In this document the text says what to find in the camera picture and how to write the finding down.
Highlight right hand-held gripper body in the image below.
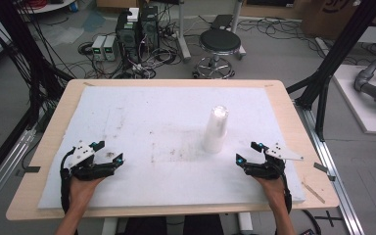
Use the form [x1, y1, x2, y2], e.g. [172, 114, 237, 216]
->
[245, 142, 305, 180]

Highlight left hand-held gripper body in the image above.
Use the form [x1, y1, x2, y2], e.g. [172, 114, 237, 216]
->
[68, 140, 118, 182]

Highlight white plastic bottle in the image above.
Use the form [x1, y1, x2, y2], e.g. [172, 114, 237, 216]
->
[203, 105, 230, 155]

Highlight person's left hand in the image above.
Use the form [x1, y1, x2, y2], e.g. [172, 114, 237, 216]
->
[68, 175, 107, 212]

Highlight person's right hand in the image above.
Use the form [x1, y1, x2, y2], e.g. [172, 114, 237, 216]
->
[254, 175, 288, 212]

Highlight thin wooden stick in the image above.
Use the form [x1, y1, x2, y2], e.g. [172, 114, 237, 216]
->
[301, 181, 326, 205]

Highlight white foam mat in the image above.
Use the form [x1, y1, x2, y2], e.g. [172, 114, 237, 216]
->
[37, 85, 307, 210]

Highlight person's legs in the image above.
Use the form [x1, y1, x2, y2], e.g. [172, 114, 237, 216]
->
[122, 214, 225, 235]

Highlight grey power supply unit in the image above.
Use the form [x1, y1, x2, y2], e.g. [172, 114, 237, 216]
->
[103, 34, 118, 63]
[91, 34, 107, 62]

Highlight white platform board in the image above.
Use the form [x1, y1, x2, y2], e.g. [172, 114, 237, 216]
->
[332, 63, 376, 136]

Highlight large black computer tower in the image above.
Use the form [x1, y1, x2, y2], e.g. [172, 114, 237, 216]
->
[115, 11, 142, 65]

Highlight black round stool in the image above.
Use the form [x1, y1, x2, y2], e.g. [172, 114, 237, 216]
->
[192, 28, 243, 80]

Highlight slim black computer tower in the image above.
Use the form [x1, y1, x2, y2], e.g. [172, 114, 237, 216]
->
[139, 5, 161, 52]

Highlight grey metal stand leg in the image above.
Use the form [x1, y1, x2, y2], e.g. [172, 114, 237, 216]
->
[230, 0, 247, 61]
[175, 0, 193, 64]

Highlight flat black device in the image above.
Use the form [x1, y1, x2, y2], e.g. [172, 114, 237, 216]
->
[210, 14, 235, 31]

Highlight small white box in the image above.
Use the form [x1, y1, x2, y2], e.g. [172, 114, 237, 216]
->
[126, 7, 141, 24]

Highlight round white table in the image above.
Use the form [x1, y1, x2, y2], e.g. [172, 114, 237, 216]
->
[17, 0, 76, 15]

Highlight brown cardboard box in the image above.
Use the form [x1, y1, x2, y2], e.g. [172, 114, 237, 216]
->
[301, 0, 375, 41]

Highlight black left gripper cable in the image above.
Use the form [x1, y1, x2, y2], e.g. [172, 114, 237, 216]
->
[59, 147, 76, 214]

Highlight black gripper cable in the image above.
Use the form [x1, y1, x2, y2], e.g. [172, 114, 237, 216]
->
[281, 172, 294, 215]
[59, 147, 76, 214]

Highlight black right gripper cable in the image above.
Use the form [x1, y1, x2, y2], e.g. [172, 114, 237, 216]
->
[281, 172, 294, 215]

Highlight aluminium floor rail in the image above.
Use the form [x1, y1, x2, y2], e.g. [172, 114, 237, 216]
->
[0, 127, 37, 218]
[294, 100, 367, 235]

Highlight tangle of floor cables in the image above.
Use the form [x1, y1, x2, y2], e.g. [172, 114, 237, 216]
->
[77, 19, 185, 80]

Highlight black frame with cable bundle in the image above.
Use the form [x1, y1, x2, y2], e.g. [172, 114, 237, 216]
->
[0, 0, 74, 112]

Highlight black metal frame post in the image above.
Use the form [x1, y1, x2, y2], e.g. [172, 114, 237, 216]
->
[286, 0, 376, 142]

